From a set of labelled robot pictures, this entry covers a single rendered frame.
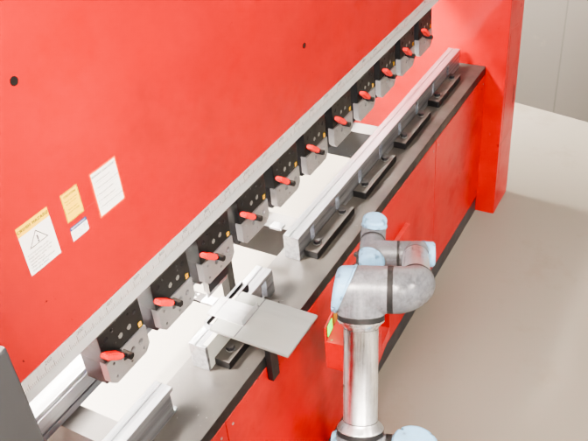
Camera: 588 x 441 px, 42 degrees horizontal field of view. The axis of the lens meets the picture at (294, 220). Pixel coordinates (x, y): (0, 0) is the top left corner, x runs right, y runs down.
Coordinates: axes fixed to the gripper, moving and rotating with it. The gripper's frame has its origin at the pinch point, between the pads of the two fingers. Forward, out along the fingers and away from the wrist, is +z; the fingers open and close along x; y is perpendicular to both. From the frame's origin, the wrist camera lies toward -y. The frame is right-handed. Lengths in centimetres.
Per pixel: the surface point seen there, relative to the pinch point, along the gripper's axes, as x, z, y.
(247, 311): 37.1, -12.0, 20.0
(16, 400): 132, -102, -32
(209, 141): 40, -68, 30
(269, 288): 18.1, -3.1, 27.9
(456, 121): -132, 5, 44
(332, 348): 15.1, 10.0, 3.0
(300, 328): 33.5, -13.8, 2.4
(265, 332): 40.7, -12.8, 9.5
